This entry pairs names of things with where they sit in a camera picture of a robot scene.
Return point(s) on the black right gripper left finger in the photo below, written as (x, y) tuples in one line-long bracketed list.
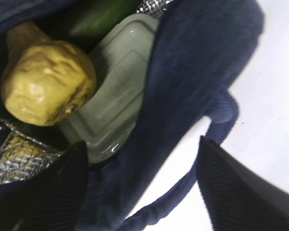
[(51, 200)]

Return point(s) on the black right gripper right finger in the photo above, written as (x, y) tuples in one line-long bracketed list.
[(236, 198)]

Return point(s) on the yellow pear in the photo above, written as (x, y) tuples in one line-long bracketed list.
[(45, 80)]

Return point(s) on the dark blue lunch bag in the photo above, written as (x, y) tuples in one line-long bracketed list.
[(200, 47)]

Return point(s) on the green lidded glass container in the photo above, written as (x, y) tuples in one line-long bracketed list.
[(120, 59)]

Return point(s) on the green cucumber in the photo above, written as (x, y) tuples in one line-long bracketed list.
[(94, 18)]

